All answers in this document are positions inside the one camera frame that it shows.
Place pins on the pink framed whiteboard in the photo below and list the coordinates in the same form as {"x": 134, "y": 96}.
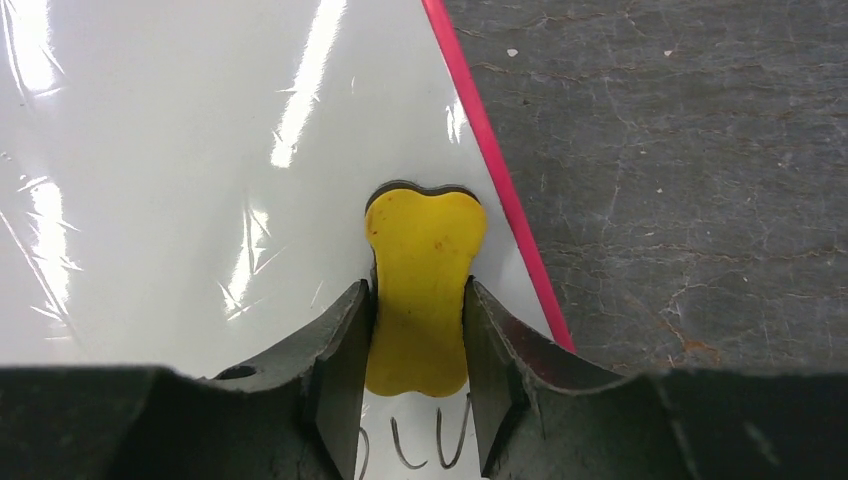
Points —
{"x": 183, "y": 185}

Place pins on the yellow bone-shaped eraser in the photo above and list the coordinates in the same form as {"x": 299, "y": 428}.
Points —
{"x": 424, "y": 242}

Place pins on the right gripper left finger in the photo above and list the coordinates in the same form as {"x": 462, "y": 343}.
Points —
{"x": 293, "y": 411}

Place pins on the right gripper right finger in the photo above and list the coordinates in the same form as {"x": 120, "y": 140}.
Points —
{"x": 519, "y": 379}

